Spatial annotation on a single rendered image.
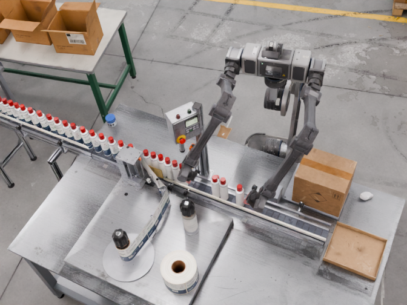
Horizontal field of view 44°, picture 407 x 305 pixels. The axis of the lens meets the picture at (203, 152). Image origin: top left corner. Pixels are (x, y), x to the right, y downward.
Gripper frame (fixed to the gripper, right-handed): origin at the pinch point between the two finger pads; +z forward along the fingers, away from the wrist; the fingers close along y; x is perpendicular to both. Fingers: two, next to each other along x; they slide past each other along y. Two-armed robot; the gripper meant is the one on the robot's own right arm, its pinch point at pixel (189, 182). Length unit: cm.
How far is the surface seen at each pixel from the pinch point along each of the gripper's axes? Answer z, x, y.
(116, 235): -16, -55, -15
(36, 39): 19, 91, -195
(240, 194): -2.1, 3.0, 32.5
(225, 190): 2.0, 4.2, 22.0
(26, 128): 15, 4, -135
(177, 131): -38.8, 6.5, -6.7
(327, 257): 18, -5, 91
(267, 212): 13, 6, 49
